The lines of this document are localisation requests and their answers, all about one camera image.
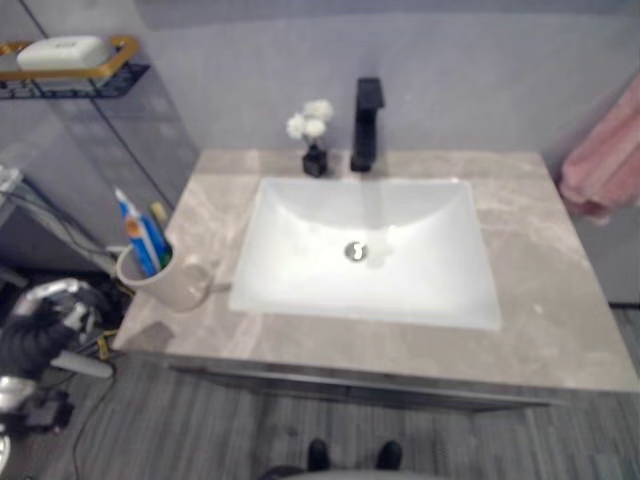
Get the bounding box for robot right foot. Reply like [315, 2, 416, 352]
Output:
[378, 439, 403, 472]

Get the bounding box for grey marble vanity cabinet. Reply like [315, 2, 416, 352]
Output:
[112, 148, 640, 414]

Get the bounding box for gold and black wall shelf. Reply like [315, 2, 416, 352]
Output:
[0, 34, 151, 100]

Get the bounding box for black faucet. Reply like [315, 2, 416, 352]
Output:
[350, 77, 387, 174]

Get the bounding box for pink towel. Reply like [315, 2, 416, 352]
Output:
[558, 74, 640, 227]

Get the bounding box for white soap bar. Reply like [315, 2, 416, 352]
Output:
[16, 34, 110, 71]

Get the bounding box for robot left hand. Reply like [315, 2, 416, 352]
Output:
[0, 279, 114, 380]

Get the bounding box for beige ceramic cup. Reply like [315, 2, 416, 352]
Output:
[116, 243, 215, 314]

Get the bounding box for black vase with white flowers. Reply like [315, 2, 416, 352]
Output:
[285, 98, 335, 177]

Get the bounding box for grey cables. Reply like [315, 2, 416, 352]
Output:
[0, 177, 121, 261]

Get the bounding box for blue white toothpaste tube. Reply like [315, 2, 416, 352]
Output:
[114, 187, 165, 278]

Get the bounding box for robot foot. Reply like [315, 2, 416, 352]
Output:
[378, 439, 403, 472]
[307, 437, 330, 472]

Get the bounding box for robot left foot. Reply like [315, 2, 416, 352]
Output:
[307, 437, 330, 472]

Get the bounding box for white rectangular sink basin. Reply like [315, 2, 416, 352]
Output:
[228, 175, 503, 332]

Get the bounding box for green toothbrush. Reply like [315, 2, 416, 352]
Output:
[151, 201, 174, 269]

